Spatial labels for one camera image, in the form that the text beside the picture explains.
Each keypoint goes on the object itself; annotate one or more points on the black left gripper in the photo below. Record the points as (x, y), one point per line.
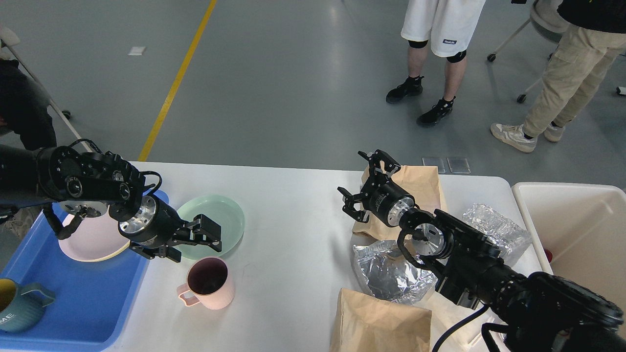
(155, 224)

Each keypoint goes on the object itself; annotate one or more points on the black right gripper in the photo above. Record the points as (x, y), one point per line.
(379, 195)

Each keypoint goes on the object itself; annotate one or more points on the pink ribbed mug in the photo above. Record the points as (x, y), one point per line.
(208, 283)

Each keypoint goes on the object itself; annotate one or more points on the green plate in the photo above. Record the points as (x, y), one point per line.
(223, 211)

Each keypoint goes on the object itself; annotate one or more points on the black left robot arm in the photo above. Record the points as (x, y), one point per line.
(67, 183)

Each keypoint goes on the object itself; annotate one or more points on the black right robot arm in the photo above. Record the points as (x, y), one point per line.
(540, 312)

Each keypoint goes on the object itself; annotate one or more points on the brown paper bag far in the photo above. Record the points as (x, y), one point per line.
(423, 183)

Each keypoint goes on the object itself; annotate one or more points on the brown paper bag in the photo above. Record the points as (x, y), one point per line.
(423, 183)
(367, 324)

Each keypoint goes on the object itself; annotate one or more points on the pink plate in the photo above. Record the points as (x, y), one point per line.
(95, 240)

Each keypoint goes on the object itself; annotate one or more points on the crumpled foil large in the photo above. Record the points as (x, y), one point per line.
(383, 273)

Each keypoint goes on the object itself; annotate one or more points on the brown paper bag near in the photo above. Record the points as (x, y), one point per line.
(367, 324)

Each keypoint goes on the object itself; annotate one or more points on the crumpled foil small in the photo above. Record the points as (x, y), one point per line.
(511, 239)

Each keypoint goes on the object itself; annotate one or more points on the teal mug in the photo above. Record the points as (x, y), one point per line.
(22, 306)

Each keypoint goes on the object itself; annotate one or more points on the person in white shorts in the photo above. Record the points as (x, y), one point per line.
(445, 29)

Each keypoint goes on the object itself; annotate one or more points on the small red object in bin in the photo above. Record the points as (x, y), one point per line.
(549, 255)

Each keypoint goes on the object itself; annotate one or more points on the seated person at left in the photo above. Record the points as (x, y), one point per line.
(23, 108)

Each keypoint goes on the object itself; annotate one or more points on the white plastic bin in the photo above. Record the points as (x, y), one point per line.
(584, 226)

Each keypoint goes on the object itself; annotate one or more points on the person in beige trousers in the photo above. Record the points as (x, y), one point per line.
(596, 35)

